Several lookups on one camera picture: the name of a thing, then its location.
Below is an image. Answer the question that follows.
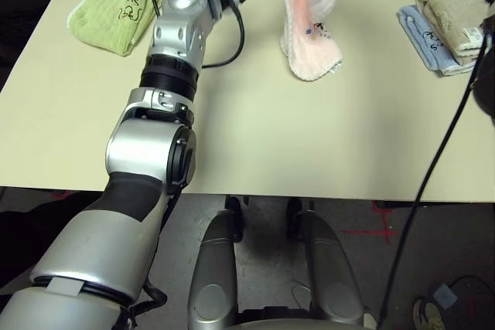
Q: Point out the green folded towel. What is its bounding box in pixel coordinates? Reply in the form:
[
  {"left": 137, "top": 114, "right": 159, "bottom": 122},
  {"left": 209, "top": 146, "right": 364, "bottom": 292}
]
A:
[{"left": 67, "top": 0, "right": 164, "bottom": 58}]

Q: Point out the pink striped towel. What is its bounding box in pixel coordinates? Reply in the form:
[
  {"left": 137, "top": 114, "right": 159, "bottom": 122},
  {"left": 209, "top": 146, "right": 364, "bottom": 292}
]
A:
[{"left": 280, "top": 0, "right": 344, "bottom": 83}]

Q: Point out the brown shoe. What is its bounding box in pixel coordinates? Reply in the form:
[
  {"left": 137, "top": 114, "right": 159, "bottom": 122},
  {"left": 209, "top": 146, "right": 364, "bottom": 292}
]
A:
[{"left": 412, "top": 297, "right": 446, "bottom": 330}]

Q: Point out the blue square tag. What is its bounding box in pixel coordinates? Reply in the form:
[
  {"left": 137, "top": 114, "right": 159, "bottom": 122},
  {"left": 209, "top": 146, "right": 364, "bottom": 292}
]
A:
[{"left": 432, "top": 284, "right": 459, "bottom": 306}]

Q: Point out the grey right robot leg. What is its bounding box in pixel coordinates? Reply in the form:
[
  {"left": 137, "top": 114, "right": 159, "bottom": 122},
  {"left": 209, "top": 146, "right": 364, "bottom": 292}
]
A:
[{"left": 285, "top": 197, "right": 367, "bottom": 327}]

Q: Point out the blue folded towel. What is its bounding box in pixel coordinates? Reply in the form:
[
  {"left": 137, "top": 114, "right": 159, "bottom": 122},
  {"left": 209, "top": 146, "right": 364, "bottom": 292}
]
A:
[{"left": 397, "top": 4, "right": 479, "bottom": 77}]

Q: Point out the red tape cross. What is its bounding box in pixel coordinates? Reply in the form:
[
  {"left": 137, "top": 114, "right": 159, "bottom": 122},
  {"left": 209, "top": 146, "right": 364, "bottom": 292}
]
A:
[{"left": 342, "top": 209, "right": 398, "bottom": 244}]

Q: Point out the black floor cable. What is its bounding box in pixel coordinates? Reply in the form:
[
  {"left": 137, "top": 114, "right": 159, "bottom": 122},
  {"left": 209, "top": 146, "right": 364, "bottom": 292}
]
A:
[{"left": 444, "top": 274, "right": 495, "bottom": 308}]

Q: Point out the black upper arm cable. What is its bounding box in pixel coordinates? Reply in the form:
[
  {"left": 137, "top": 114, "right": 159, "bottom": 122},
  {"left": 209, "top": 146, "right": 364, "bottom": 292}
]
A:
[{"left": 127, "top": 279, "right": 168, "bottom": 311}]

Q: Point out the beige folded towel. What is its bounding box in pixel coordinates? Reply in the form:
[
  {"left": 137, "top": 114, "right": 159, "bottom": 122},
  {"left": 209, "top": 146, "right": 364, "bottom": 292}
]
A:
[{"left": 415, "top": 0, "right": 490, "bottom": 68}]

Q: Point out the black table foot bar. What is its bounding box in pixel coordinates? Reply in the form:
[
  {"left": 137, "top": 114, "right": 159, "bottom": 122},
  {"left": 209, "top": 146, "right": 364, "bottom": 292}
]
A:
[{"left": 373, "top": 199, "right": 421, "bottom": 210}]

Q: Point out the black left wrist camera cable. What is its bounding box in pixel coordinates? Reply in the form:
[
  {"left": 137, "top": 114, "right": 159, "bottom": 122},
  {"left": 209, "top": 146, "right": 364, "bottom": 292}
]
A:
[{"left": 142, "top": 0, "right": 247, "bottom": 69}]

